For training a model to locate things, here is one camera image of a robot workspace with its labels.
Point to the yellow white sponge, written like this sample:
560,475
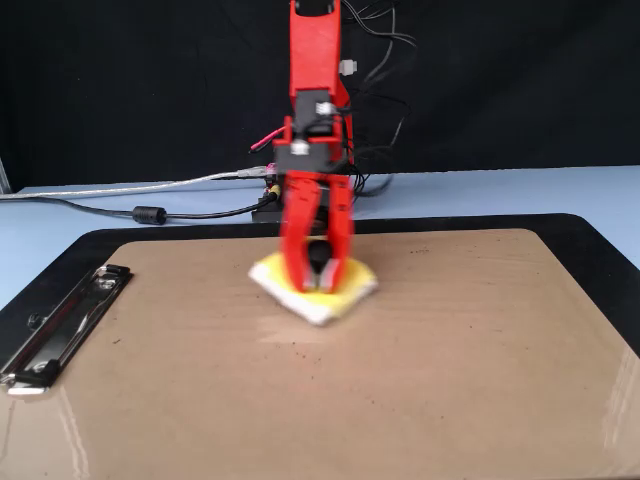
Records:
312,306

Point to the small lit controller board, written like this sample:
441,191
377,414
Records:
271,169

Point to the grey metal post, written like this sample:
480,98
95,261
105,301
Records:
3,175

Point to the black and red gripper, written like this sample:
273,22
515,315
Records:
305,159

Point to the brown glossy clipboard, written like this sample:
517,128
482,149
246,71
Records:
320,400

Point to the silver metal clipboard clip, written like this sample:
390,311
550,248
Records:
60,330

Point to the black backdrop cloth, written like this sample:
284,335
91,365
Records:
125,75

